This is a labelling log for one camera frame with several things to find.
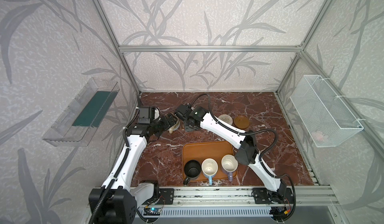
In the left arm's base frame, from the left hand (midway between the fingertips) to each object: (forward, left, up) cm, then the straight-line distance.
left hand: (174, 117), depth 79 cm
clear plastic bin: (-11, +39, +11) cm, 42 cm away
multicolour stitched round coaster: (+14, -32, -22) cm, 42 cm away
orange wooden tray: (-10, -14, -23) cm, 28 cm away
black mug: (-21, -10, -19) cm, 30 cm away
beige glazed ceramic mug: (+4, +2, -17) cm, 17 cm away
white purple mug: (-18, -31, -19) cm, 41 cm away
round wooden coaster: (+11, -42, -20) cm, 48 cm away
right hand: (+3, -9, -8) cm, 12 cm away
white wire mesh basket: (-10, -67, +14) cm, 70 cm away
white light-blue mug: (-20, -19, -20) cm, 34 cm away
